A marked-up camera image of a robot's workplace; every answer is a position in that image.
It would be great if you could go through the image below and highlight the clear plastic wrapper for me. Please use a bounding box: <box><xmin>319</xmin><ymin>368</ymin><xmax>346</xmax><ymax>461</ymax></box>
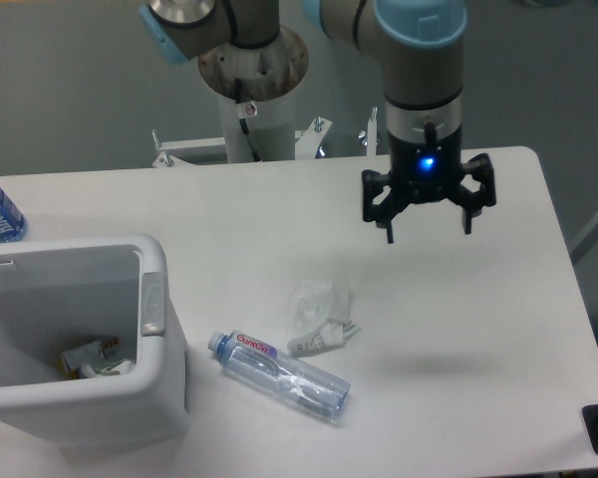
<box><xmin>286</xmin><ymin>280</ymin><xmax>361</xmax><ymax>358</ymax></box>

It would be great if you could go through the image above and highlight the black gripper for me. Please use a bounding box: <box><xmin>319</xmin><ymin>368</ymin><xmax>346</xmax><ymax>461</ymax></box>
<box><xmin>361</xmin><ymin>129</ymin><xmax>496</xmax><ymax>244</ymax></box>

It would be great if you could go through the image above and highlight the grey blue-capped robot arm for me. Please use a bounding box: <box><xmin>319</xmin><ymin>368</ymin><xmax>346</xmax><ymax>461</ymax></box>
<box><xmin>139</xmin><ymin>1</ymin><xmax>496</xmax><ymax>230</ymax></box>

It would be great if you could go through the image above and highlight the clear Ganten water bottle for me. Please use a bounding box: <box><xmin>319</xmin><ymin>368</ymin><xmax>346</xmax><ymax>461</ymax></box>
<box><xmin>207</xmin><ymin>331</ymin><xmax>351</xmax><ymax>422</ymax></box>

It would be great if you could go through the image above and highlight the trash inside can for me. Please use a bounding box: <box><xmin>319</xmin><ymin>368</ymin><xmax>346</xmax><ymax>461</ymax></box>
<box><xmin>60</xmin><ymin>336</ymin><xmax>136</xmax><ymax>378</ymax></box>

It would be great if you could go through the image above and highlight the white plastic trash can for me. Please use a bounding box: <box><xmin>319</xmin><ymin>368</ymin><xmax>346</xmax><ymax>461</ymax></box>
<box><xmin>0</xmin><ymin>235</ymin><xmax>189</xmax><ymax>447</ymax></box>

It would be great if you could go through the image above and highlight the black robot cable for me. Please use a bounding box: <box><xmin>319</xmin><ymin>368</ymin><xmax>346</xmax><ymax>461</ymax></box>
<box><xmin>232</xmin><ymin>77</ymin><xmax>261</xmax><ymax>163</ymax></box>

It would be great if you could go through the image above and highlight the white metal base frame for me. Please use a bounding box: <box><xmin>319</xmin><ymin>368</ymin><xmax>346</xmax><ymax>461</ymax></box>
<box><xmin>150</xmin><ymin>106</ymin><xmax>383</xmax><ymax>168</ymax></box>

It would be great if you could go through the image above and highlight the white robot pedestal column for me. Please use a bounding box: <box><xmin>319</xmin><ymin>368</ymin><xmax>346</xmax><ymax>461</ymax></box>
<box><xmin>198</xmin><ymin>26</ymin><xmax>309</xmax><ymax>134</ymax></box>

